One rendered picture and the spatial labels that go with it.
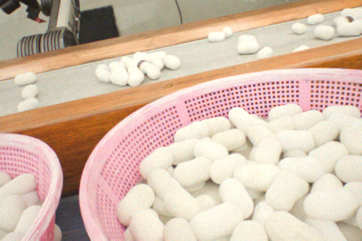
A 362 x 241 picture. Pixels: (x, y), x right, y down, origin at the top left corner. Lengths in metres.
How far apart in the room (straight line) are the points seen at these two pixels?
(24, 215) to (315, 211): 0.19
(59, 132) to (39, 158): 0.07
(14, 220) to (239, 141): 0.18
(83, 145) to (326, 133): 0.23
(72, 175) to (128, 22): 2.24
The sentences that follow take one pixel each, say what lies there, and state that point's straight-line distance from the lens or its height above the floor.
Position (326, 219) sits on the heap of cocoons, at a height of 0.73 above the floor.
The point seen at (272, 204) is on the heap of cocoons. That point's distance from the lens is 0.22.
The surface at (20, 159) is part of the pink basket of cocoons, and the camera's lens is 0.32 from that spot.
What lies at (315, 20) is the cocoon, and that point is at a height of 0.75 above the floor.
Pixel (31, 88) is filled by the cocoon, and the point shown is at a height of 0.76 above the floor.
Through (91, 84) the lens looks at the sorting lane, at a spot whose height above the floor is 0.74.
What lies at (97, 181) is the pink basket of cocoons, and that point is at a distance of 0.23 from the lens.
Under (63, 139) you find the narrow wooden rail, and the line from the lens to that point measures 0.35.
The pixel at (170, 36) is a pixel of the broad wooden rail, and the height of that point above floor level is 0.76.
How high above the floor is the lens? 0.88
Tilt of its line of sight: 22 degrees down
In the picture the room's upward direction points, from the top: 10 degrees counter-clockwise
